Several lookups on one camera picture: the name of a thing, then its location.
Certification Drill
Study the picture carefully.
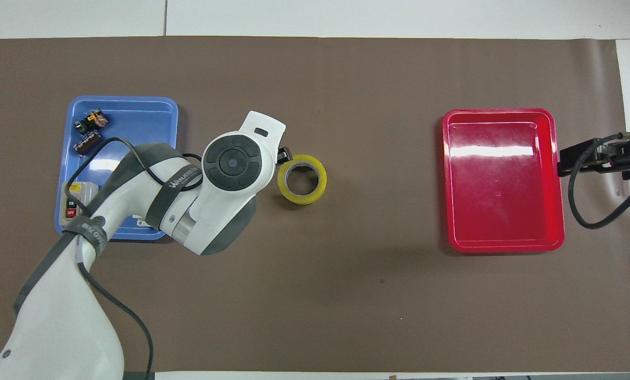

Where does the white switch box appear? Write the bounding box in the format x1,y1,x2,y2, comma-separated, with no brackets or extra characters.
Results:
61,182,100,223

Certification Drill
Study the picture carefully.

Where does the red plastic tray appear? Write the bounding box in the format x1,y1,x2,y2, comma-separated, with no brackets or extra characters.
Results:
442,108,566,254

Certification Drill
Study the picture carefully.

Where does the black cable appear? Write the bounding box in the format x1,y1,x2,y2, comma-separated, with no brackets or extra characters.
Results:
64,136,204,380
568,132,630,230

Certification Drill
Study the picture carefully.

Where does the yellow tape roll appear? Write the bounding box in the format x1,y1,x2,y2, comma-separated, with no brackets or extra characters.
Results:
277,154,328,206

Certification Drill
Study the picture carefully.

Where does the dark brown electronic component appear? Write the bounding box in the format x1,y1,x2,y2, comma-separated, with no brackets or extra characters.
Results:
74,131,104,156

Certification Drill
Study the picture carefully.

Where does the blue plastic tray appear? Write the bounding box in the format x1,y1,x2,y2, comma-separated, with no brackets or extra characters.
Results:
54,96,180,242

